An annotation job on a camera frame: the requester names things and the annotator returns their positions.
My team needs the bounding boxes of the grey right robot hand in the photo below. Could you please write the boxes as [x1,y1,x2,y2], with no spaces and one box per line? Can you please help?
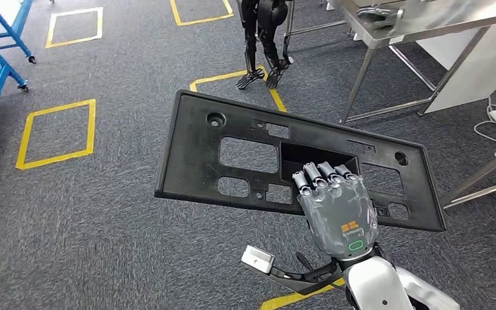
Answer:
[291,161,379,261]

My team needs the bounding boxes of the black plastic plate bracket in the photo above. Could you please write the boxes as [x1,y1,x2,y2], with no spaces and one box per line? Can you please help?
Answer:
[154,88,447,233]

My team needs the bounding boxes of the yellow floor tape square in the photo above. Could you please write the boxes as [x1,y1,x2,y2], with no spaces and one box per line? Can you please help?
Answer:
[170,0,234,26]
[189,65,287,113]
[260,278,347,310]
[15,99,97,171]

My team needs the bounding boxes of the black humanoid robot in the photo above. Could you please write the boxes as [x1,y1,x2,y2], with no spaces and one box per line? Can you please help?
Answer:
[236,0,295,90]

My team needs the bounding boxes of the white table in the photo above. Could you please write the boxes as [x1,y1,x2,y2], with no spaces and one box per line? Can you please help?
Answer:
[417,25,496,114]

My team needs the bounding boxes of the steel side table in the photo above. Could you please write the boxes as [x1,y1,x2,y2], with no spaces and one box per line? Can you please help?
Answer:
[331,0,496,125]

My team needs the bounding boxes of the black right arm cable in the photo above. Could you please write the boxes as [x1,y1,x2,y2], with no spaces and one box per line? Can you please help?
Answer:
[296,251,317,273]

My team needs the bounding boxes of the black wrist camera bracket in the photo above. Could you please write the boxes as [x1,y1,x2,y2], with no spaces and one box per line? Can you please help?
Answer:
[242,256,344,296]

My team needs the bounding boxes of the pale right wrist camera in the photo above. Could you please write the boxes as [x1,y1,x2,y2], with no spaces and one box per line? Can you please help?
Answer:
[241,245,275,274]

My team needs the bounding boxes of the grey metal bracket part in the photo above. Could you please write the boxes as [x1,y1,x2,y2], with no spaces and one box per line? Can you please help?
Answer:
[356,6,405,31]

